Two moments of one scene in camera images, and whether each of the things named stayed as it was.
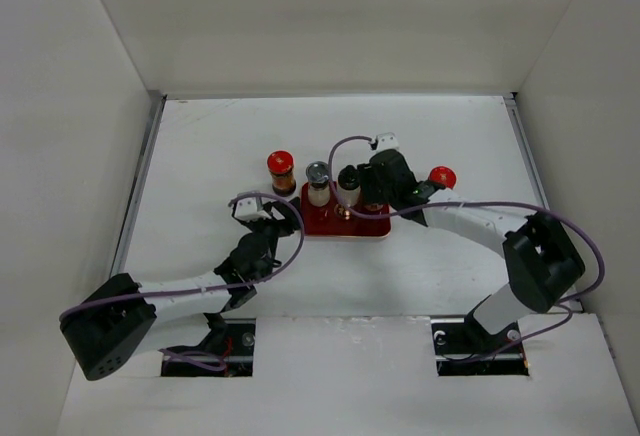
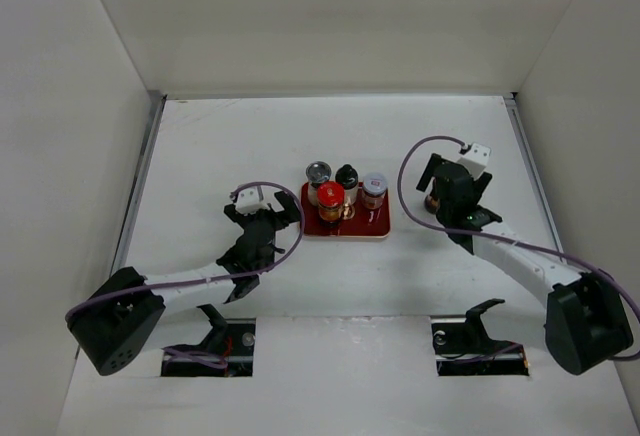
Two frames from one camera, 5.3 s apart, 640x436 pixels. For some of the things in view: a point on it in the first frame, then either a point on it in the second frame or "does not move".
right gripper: (368, 177) to (429, 172)
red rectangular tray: (333, 220) does not move
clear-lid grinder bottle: (317, 174) does not move
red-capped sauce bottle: (281, 167) to (330, 199)
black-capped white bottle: (349, 185) does not move
